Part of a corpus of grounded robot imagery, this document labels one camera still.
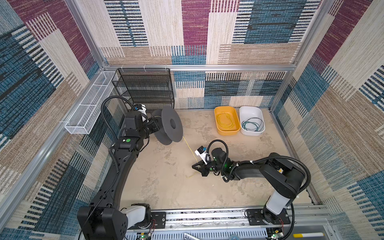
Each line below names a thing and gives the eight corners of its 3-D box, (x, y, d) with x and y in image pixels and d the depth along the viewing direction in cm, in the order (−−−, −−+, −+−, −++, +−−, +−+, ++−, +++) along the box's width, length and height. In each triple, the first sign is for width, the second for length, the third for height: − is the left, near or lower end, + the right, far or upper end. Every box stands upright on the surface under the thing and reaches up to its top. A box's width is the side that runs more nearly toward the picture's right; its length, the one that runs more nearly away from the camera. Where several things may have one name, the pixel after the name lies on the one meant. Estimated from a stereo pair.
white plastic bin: (240, 136, 107) (242, 130, 102) (234, 112, 122) (236, 106, 117) (267, 136, 107) (271, 130, 101) (258, 112, 122) (261, 105, 117)
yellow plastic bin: (216, 135, 106) (217, 130, 102) (213, 111, 121) (214, 106, 117) (240, 135, 106) (241, 130, 102) (234, 111, 121) (235, 106, 117)
